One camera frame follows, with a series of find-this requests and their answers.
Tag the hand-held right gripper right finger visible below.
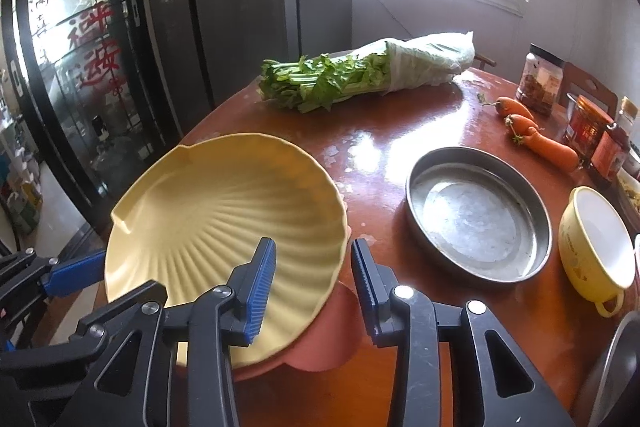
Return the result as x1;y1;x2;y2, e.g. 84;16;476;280
350;238;576;427

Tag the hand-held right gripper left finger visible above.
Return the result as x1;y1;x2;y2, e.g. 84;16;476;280
50;237;277;427

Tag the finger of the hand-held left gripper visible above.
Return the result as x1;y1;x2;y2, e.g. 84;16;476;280
0;321;108;388
0;249;107;313

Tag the pink plate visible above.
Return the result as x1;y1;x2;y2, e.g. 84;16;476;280
175;279;363;383

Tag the yellow shell-shaped plate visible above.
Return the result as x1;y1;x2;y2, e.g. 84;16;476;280
104;133;348;370

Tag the round metal pan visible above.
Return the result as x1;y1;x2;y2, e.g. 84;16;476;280
405;147;553;283

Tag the celery bunch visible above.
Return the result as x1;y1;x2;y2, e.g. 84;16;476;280
257;52;396;114

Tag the medium carrot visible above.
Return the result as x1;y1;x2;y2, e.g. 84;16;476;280
504;114;542;144

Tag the large carrot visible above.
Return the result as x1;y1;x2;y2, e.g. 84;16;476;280
510;127;581;172

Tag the small carrot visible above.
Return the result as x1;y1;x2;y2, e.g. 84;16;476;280
477;94;536;122

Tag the clear plastic bag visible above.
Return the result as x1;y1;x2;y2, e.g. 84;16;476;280
345;31;476;96

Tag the dark glossy refrigerator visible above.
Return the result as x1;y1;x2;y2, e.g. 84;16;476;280
0;0;298;253

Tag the large metal basin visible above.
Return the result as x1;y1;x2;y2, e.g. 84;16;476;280
585;309;640;427

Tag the clear jar with black lid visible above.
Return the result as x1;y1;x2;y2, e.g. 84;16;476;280
516;43;566;115

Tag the red-lidded sauce jar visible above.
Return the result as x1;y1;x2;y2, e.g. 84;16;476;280
562;94;616;155

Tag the brown sauce bottle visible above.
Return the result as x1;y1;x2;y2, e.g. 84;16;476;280
590;96;640;188

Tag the white dish of vegetables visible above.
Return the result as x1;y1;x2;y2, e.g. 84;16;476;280
615;167;640;219

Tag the yellow bowl with handles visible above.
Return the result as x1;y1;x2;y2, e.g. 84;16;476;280
558;186;637;319

